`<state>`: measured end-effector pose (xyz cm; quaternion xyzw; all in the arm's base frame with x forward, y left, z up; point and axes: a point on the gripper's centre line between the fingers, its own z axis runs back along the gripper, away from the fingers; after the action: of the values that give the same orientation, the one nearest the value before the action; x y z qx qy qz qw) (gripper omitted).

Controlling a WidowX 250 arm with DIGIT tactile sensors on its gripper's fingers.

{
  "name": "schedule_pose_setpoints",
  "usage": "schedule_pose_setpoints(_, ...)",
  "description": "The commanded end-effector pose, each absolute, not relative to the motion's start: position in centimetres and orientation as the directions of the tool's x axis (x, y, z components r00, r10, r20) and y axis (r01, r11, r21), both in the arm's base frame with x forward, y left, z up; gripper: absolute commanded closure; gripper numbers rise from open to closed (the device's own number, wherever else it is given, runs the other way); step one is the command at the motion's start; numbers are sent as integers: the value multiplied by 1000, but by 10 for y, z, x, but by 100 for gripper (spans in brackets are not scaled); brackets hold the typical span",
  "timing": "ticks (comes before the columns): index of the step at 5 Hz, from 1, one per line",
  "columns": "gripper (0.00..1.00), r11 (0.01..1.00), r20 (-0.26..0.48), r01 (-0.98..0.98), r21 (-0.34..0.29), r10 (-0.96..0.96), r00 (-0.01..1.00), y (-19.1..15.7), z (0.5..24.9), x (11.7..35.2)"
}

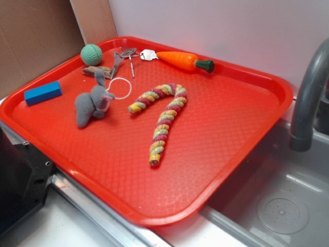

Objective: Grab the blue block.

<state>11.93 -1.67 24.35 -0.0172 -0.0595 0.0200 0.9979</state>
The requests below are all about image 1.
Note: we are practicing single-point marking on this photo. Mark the green textured ball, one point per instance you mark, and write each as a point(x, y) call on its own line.
point(91, 54)

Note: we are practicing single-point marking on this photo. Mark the silver key bunch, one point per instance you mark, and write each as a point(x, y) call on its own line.
point(129, 54)

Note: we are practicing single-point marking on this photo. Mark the white elastic loop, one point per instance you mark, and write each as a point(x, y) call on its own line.
point(120, 87)

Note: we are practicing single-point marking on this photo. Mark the brown cardboard panel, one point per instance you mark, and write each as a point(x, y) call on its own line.
point(37, 36)

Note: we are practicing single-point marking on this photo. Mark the blue rectangular block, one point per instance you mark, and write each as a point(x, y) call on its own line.
point(42, 93)

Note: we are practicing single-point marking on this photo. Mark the orange toy carrot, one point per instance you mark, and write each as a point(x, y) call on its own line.
point(186, 61)

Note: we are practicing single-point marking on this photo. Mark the multicolour twisted rope toy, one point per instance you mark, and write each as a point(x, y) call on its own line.
point(166, 118)

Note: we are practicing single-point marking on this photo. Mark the grey toy faucet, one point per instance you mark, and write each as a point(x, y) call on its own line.
point(311, 107)

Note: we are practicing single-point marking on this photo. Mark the grey toy sink basin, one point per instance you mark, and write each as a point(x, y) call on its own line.
point(276, 196)

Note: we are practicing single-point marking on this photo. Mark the red plastic tray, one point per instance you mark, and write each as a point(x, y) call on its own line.
point(226, 114)

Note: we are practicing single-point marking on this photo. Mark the grey plush bunny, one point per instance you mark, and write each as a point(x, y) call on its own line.
point(93, 104)

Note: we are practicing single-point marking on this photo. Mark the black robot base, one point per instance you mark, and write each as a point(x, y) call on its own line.
point(25, 177)

